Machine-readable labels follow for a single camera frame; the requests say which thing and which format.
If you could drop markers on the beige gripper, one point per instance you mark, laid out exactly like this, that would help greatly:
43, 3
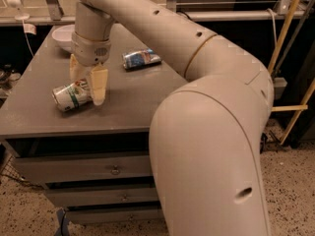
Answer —
91, 51

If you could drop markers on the green white 7up can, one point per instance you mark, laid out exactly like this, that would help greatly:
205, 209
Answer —
72, 96

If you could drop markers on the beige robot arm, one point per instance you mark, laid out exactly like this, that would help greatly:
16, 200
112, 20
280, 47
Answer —
205, 136

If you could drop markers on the white bowl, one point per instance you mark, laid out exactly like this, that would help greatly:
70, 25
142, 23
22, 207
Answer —
63, 37

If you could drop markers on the blue silver soda can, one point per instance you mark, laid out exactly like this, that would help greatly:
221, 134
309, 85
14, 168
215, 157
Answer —
140, 58

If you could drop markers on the white paper tag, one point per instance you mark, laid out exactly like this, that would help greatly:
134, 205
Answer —
29, 28

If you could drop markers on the grey drawer cabinet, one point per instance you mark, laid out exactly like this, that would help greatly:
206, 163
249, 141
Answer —
31, 125

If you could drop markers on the top grey drawer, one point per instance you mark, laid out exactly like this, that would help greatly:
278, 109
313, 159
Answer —
84, 167

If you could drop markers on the grey drawer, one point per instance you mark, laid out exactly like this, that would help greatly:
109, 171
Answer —
84, 167
112, 195
115, 214

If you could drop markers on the white desk lamp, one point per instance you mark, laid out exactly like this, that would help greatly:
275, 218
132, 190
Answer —
18, 5

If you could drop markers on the middle grey drawer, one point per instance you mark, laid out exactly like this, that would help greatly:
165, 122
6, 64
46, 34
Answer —
112, 195

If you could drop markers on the bottom grey drawer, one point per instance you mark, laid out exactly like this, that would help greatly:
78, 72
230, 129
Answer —
115, 214

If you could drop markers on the metal guard rail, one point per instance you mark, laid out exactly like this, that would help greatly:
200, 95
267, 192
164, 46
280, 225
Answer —
61, 11

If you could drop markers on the yellow wooden easel frame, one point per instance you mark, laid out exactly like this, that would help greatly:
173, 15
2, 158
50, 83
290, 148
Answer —
274, 66

